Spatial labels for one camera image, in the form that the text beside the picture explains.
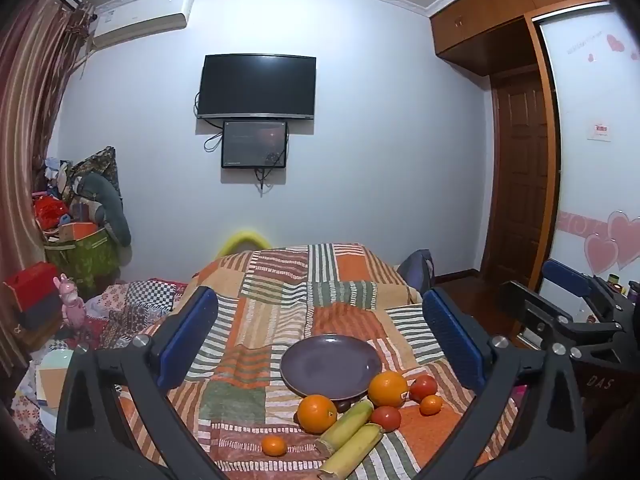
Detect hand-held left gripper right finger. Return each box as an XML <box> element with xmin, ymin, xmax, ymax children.
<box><xmin>421</xmin><ymin>287</ymin><xmax>588</xmax><ymax>480</ymax></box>

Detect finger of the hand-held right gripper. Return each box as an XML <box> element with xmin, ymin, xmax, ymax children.
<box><xmin>542</xmin><ymin>259</ymin><xmax>608</xmax><ymax>311</ymax></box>
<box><xmin>501</xmin><ymin>280</ymin><xmax>623</xmax><ymax>358</ymax></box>

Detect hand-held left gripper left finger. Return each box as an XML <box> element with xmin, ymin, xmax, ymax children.
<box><xmin>54</xmin><ymin>286</ymin><xmax>221</xmax><ymax>480</ymax></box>

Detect red tomato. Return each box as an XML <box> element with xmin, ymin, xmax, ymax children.
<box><xmin>410</xmin><ymin>374</ymin><xmax>439</xmax><ymax>403</ymax></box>
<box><xmin>370</xmin><ymin>405</ymin><xmax>402</xmax><ymax>431</ymax></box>

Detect orange with white sticker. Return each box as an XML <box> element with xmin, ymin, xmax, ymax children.
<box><xmin>368</xmin><ymin>371</ymin><xmax>409</xmax><ymax>409</ymax></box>

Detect purple round plate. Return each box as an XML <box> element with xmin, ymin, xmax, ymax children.
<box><xmin>280</xmin><ymin>334</ymin><xmax>383</xmax><ymax>402</ymax></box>

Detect thin sugarcane piece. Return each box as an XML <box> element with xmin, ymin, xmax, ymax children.
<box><xmin>315</xmin><ymin>399</ymin><xmax>375</xmax><ymax>457</ymax></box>

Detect plain orange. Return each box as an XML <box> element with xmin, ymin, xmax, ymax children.
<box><xmin>297</xmin><ymin>394</ymin><xmax>338</xmax><ymax>435</ymax></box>

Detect thick sugarcane piece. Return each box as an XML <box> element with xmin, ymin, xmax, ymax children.
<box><xmin>319</xmin><ymin>423</ymin><xmax>385</xmax><ymax>479</ymax></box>

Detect floral bedsheet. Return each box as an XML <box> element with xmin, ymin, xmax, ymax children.
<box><xmin>10</xmin><ymin>277</ymin><xmax>191</xmax><ymax>471</ymax></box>

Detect blue grey bag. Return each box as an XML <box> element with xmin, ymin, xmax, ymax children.
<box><xmin>397</xmin><ymin>249</ymin><xmax>436</xmax><ymax>306</ymax></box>

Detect striped patchwork blanket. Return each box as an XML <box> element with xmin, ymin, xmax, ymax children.
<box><xmin>115</xmin><ymin>242</ymin><xmax>531</xmax><ymax>480</ymax></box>

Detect brown wooden door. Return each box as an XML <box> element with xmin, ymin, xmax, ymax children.
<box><xmin>487</xmin><ymin>72</ymin><xmax>551</xmax><ymax>277</ymax></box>

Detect pink rabbit toy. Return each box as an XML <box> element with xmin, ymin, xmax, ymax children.
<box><xmin>53</xmin><ymin>274</ymin><xmax>87</xmax><ymax>334</ymax></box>

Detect green storage box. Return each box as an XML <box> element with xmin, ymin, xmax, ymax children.
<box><xmin>44</xmin><ymin>227</ymin><xmax>121</xmax><ymax>297</ymax></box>

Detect orange cardboard box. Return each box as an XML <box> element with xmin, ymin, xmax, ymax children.
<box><xmin>57</xmin><ymin>222</ymin><xmax>101</xmax><ymax>244</ymax></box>

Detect grey plush pillow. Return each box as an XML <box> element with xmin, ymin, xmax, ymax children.
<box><xmin>75</xmin><ymin>172</ymin><xmax>132</xmax><ymax>247</ymax></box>

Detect red and dark box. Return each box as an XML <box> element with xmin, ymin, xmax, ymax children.
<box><xmin>4</xmin><ymin>261</ymin><xmax>63</xmax><ymax>332</ymax></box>

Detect red plastic bag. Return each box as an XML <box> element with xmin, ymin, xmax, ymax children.
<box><xmin>34</xmin><ymin>195</ymin><xmax>71</xmax><ymax>233</ymax></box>

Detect white wardrobe door pink hearts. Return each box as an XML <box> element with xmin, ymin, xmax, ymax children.
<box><xmin>532</xmin><ymin>0</ymin><xmax>640</xmax><ymax>288</ymax></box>

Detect dark patterned cushion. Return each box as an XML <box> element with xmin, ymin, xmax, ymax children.
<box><xmin>67</xmin><ymin>146</ymin><xmax>121</xmax><ymax>196</ymax></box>

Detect wooden overhead cabinet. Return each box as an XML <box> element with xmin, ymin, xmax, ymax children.
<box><xmin>429</xmin><ymin>0</ymin><xmax>608</xmax><ymax>77</ymax></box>

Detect striped brown curtain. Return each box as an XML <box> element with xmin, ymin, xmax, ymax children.
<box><xmin>0</xmin><ymin>0</ymin><xmax>96</xmax><ymax>376</ymax></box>

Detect white air conditioner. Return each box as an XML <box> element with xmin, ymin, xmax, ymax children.
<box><xmin>92</xmin><ymin>0</ymin><xmax>195</xmax><ymax>51</ymax></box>

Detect yellow foam ring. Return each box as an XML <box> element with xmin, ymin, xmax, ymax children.
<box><xmin>215</xmin><ymin>230</ymin><xmax>273</xmax><ymax>261</ymax></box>

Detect small black wall monitor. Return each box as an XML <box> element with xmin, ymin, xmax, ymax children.
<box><xmin>221</xmin><ymin>119</ymin><xmax>290</xmax><ymax>170</ymax></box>

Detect black wall television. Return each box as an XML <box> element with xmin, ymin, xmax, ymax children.
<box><xmin>196</xmin><ymin>53</ymin><xmax>317</xmax><ymax>121</ymax></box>

